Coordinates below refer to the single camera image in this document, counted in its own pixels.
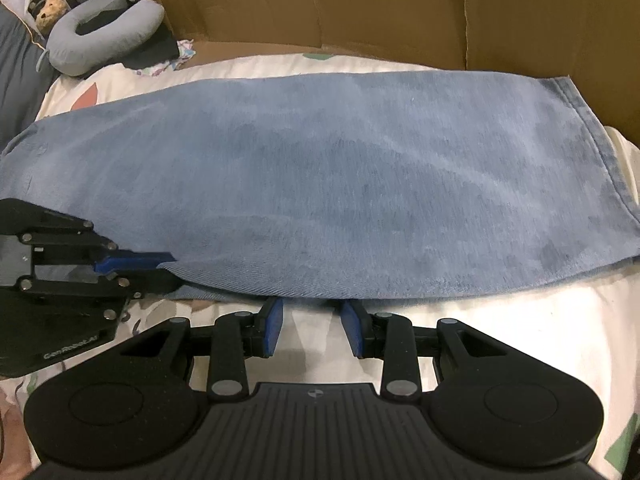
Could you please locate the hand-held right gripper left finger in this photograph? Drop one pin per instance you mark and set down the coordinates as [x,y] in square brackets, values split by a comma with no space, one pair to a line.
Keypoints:
[272,330]

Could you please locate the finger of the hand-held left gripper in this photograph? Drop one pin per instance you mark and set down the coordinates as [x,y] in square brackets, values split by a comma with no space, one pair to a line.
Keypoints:
[135,261]
[150,282]

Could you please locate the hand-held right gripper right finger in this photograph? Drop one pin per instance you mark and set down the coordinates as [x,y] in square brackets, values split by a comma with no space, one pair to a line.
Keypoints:
[352,330]

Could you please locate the blue denim jeans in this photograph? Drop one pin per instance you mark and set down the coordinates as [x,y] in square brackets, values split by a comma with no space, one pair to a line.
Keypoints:
[325,175]

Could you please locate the bear printed cream blanket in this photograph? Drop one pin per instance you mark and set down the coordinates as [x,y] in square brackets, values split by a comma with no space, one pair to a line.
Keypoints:
[500,340]

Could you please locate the floral printed small cloth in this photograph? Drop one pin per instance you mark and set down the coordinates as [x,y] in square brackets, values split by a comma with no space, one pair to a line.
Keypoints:
[175,60]

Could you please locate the black cloth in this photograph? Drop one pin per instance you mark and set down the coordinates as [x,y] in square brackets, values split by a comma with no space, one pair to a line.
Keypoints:
[155,50]

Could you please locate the grey neck pillow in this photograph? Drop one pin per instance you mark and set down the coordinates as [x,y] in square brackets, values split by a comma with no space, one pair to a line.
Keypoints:
[80,50]

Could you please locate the slate grey pillow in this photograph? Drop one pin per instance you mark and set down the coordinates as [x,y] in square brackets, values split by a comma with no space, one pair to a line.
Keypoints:
[20,70]

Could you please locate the teddy bear plush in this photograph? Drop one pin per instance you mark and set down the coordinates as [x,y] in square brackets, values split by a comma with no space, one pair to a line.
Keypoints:
[50,10]

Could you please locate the brown cardboard sheet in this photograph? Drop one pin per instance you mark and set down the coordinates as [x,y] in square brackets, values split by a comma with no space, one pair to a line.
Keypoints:
[350,5]

